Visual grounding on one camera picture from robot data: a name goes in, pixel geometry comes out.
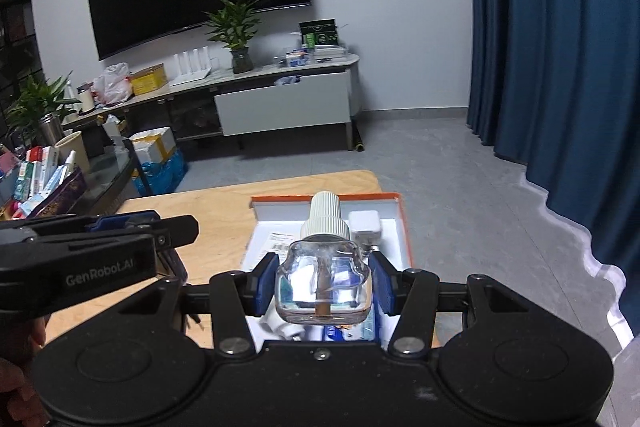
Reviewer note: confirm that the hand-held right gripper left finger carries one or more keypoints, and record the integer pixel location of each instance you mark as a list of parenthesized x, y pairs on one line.
[(265, 282)]

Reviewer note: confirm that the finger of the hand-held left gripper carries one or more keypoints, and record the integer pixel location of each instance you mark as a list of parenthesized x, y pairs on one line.
[(177, 232), (125, 221)]

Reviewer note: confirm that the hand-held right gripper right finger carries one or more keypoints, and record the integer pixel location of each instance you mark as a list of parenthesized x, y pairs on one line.
[(382, 282)]

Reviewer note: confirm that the clear liquid bottle white cap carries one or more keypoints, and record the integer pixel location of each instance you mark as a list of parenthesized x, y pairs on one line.
[(305, 272)]

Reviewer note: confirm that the small white carton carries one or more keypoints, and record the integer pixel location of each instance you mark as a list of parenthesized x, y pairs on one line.
[(280, 242)]

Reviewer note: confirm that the white charger cube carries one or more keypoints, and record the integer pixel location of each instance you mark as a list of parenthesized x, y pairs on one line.
[(364, 227)]

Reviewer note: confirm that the blue tin box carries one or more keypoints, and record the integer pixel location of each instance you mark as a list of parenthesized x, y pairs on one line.
[(345, 332)]

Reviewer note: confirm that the orange cardboard box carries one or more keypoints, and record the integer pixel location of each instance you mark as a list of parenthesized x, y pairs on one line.
[(280, 214)]

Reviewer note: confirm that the person's left hand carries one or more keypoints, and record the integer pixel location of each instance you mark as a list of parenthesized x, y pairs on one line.
[(12, 387)]

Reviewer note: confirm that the dark glass coffee table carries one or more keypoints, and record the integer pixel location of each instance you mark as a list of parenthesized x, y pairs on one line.
[(107, 172)]

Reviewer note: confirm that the blue bottle pack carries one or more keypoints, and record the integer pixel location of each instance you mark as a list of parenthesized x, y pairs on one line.
[(165, 174)]

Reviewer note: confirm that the purple tin tray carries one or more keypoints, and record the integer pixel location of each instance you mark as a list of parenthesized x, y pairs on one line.
[(60, 199)]

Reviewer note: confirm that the white spray bottle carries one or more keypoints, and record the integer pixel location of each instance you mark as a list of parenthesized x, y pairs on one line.
[(68, 164)]

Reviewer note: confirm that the yellow white cardboard box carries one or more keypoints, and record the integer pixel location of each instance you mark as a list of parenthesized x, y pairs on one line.
[(155, 144)]

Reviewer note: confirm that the cream plastic cup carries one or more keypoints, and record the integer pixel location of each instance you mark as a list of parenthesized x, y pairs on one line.
[(72, 147)]

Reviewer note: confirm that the pile of medicine boxes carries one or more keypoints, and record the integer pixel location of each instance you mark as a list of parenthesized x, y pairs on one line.
[(35, 172)]

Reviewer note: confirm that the tv cabinet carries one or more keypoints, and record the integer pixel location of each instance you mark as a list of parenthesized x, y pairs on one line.
[(190, 117)]

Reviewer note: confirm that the steel tumbler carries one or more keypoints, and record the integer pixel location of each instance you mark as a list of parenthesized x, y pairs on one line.
[(51, 132)]

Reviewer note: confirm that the white jar dark lid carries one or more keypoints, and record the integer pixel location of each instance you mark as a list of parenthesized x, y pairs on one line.
[(86, 102)]

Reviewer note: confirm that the white plastic bag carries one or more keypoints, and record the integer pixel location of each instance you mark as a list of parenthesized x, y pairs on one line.
[(115, 87)]

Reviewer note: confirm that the white plastic bottle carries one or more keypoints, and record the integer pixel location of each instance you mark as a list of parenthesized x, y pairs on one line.
[(72, 94)]

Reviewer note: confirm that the leafy green plant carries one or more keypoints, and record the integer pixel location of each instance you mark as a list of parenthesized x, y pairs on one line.
[(40, 99)]

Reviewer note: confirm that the white router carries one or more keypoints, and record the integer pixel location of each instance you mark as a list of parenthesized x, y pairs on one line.
[(187, 77)]

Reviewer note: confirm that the potted bamboo plant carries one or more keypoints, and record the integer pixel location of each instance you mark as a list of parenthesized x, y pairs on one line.
[(242, 59)]

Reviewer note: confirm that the blue cloth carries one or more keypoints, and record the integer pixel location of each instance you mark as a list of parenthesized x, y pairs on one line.
[(287, 81)]

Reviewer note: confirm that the dark framed glass partition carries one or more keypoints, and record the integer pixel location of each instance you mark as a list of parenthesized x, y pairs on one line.
[(17, 47)]

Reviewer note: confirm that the clutter of clear plastic boxes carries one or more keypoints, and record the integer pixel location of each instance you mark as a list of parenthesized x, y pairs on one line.
[(300, 57)]

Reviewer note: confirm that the green black box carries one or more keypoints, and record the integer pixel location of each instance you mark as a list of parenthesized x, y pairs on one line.
[(320, 34)]

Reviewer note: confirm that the blue curtain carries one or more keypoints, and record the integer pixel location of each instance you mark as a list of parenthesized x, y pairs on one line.
[(550, 32)]

